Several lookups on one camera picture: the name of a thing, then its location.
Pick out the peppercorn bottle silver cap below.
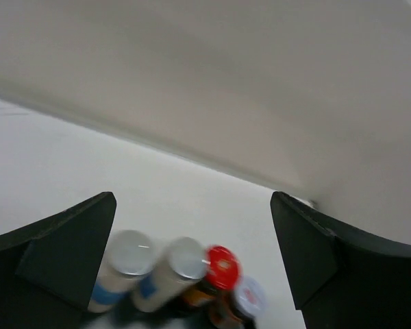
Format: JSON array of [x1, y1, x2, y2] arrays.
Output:
[[131, 237, 210, 313]]

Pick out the black rectangular tray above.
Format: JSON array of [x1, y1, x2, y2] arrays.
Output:
[[82, 294, 258, 329]]

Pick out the peppercorn bottle blue label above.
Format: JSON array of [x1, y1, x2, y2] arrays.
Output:
[[88, 230, 156, 313]]

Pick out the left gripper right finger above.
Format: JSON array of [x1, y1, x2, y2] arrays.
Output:
[[270, 192, 411, 328]]

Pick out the orange sauce jar red lid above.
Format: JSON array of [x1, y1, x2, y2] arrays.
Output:
[[174, 245, 242, 314]]

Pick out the dark sauce jar red lid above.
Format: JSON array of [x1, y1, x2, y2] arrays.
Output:
[[208, 293, 245, 329]]

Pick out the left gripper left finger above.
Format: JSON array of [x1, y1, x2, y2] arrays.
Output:
[[0, 192, 116, 328]]

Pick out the small jar pink label lid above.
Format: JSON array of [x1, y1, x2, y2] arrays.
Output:
[[231, 276, 267, 321]]

